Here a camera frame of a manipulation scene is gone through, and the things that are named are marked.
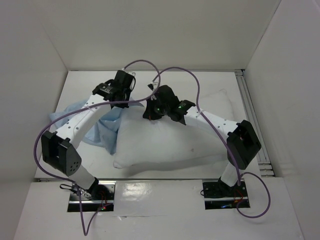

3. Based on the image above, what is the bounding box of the white pillow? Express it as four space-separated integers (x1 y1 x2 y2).
112 89 236 170

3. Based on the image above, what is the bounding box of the light blue pillowcase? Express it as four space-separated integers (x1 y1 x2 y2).
47 97 146 156

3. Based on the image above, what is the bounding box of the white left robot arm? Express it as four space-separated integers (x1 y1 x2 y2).
41 70 136 200

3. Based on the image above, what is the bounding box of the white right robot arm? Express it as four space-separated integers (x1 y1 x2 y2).
142 83 262 196

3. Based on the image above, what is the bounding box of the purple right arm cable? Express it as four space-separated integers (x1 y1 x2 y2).
149 66 272 220

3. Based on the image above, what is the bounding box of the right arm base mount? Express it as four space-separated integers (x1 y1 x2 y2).
200 179 251 210

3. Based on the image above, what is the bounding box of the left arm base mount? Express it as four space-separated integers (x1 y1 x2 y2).
59 180 116 213

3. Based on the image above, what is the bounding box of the aluminium frame rail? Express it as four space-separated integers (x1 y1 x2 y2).
235 69 276 178

